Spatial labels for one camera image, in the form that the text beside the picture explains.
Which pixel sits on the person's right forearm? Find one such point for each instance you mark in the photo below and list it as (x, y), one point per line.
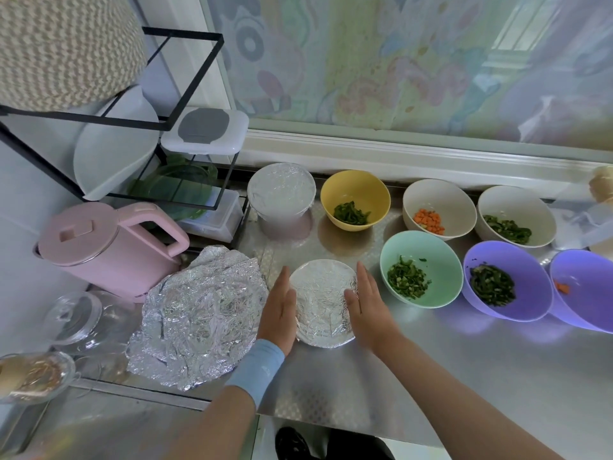
(469, 407)

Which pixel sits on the foil-covered bowl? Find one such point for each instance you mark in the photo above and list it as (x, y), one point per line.
(282, 189)
(323, 302)

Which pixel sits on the yellow bowl with greens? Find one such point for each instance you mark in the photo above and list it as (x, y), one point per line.
(356, 191)

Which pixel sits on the white bowl carrot pieces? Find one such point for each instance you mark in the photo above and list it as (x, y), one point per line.
(441, 198)

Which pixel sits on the pink bowl with greens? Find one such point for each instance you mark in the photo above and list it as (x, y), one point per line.
(283, 227)

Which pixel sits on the light blue wristband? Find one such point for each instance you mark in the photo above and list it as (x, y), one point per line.
(255, 372)

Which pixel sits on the black trousers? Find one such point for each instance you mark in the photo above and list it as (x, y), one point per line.
(359, 447)

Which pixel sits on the beige bowl with greens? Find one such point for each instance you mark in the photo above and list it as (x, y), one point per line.
(517, 208)

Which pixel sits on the person's left hand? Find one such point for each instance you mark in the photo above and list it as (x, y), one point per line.
(278, 321)

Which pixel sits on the person's right hand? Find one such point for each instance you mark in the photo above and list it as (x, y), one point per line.
(372, 316)

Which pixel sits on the black left shoe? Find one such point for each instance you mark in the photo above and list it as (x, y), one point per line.
(292, 443)

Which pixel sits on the clear glass jar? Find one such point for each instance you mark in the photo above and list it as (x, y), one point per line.
(72, 316)

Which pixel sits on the black metal rack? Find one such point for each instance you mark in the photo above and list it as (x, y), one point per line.
(24, 112)

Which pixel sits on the purple bowl carrot pieces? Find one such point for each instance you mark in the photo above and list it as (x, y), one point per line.
(586, 297)

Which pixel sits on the person's left forearm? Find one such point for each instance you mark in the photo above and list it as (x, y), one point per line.
(216, 426)

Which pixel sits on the stainless steel countertop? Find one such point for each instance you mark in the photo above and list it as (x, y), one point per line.
(498, 378)

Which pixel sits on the clear plastic box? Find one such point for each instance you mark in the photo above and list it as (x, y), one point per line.
(213, 215)

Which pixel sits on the purple bowl chopped greens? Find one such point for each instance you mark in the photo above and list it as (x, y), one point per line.
(510, 280)

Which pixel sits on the pink electric kettle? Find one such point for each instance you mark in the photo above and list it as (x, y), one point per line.
(86, 249)

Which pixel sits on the window with cartoon film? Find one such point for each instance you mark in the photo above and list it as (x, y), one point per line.
(421, 62)

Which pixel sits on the white plate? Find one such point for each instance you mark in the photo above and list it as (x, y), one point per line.
(113, 148)

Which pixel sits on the stack of aluminium foil sheets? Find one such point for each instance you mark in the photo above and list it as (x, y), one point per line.
(196, 321)

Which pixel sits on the mint green bowl chopped greens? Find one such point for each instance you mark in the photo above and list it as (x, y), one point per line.
(423, 265)

